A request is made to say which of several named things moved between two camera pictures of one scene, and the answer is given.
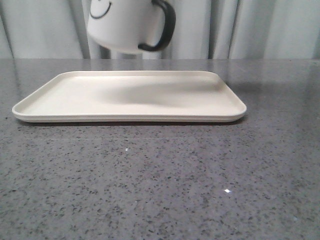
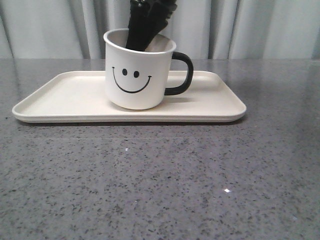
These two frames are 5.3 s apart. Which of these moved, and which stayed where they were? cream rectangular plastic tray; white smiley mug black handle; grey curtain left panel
Moved: white smiley mug black handle
Stayed: cream rectangular plastic tray; grey curtain left panel
